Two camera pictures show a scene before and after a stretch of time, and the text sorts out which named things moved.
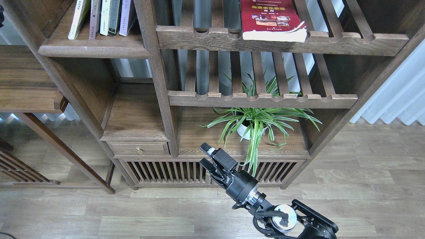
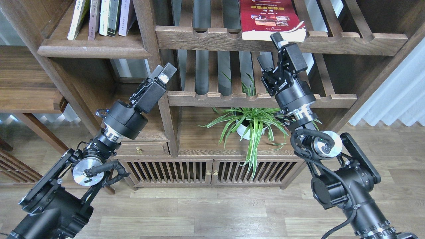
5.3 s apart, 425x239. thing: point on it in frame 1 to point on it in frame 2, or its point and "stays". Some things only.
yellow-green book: x=82 y=7 stays
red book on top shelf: x=275 y=20 stays
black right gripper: x=240 y=186 to x=291 y=93
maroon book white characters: x=95 y=19 stays
